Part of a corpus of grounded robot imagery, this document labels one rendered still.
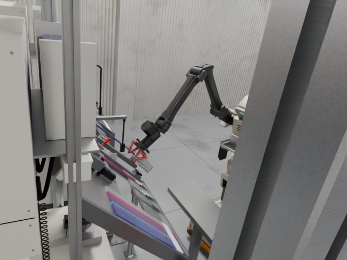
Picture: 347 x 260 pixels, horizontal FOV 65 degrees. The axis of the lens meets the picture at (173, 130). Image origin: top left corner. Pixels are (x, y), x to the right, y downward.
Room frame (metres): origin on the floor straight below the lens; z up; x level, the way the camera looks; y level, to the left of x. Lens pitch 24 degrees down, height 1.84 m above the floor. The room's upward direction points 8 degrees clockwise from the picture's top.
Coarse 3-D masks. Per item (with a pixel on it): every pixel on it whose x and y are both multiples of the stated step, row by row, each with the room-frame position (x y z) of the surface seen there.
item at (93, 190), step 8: (104, 160) 1.36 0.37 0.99; (96, 176) 1.05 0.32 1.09; (88, 184) 0.91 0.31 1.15; (96, 184) 0.97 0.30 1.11; (104, 184) 1.04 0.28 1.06; (112, 184) 1.12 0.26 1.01; (88, 192) 0.84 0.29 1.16; (96, 192) 0.90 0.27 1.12; (104, 192) 0.96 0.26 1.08; (120, 192) 1.10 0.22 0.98; (96, 200) 0.84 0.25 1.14; (104, 200) 0.89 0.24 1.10; (112, 208) 0.88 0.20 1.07
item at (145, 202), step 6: (132, 180) 1.45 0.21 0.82; (138, 186) 1.45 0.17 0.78; (138, 192) 1.33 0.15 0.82; (138, 198) 1.24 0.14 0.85; (144, 198) 1.32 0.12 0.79; (150, 198) 1.39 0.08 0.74; (144, 204) 1.23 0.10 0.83; (150, 204) 1.31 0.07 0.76; (150, 210) 1.21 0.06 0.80; (156, 210) 1.30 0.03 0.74; (156, 216) 1.21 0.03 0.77
